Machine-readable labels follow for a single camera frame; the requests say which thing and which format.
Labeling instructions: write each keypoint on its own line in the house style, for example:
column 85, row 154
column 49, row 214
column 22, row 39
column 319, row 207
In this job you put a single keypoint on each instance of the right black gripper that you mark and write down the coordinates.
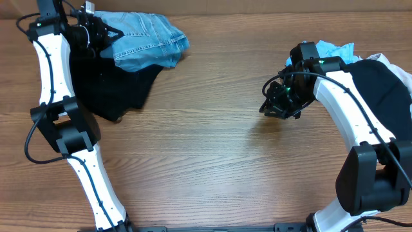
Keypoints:
column 279, row 105

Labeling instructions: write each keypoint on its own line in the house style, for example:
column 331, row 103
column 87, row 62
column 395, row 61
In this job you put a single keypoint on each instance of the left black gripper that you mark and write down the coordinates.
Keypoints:
column 101, row 29

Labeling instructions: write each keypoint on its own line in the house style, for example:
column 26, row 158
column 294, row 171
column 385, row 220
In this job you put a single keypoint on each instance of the blue denim jeans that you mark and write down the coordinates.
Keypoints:
column 148, row 39

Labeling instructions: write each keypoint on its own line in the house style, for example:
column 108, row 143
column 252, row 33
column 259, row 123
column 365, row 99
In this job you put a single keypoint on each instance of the black sparkly knit garment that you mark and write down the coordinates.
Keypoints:
column 107, row 90

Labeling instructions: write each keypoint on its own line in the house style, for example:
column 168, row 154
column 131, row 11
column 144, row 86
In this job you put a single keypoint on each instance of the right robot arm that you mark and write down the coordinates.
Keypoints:
column 376, row 175

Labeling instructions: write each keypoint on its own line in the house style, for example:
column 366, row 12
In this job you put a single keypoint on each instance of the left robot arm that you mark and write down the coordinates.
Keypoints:
column 63, row 120

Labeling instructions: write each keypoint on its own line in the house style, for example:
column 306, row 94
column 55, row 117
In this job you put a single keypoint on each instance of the light blue printed t-shirt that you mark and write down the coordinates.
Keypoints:
column 346, row 52

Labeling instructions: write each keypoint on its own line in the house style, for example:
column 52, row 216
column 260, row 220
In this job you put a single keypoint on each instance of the plain black cloth garment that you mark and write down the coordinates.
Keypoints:
column 385, row 94

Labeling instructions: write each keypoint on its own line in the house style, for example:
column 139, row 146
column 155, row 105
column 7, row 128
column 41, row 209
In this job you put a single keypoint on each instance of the white cloth garment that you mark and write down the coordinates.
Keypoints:
column 405, row 77

